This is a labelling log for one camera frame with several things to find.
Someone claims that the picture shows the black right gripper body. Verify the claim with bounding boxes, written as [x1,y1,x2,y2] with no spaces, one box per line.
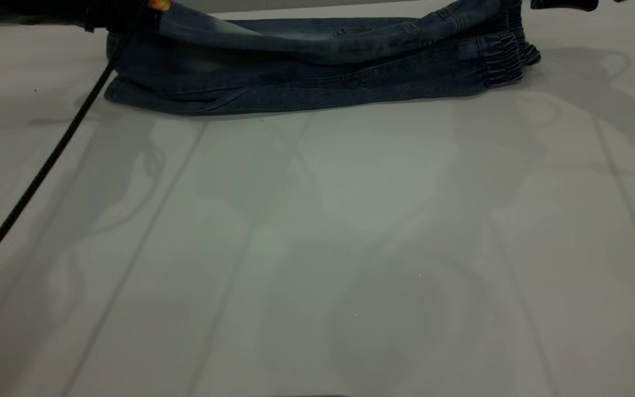
[531,0,598,12]

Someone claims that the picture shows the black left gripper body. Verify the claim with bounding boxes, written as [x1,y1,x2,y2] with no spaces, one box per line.
[83,0,161,35]

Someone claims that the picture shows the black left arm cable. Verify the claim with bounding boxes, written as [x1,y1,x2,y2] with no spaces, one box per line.
[0,22,133,290]

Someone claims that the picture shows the blue denim pants basketball print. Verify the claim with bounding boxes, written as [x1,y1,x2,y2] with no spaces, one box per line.
[104,0,542,116]

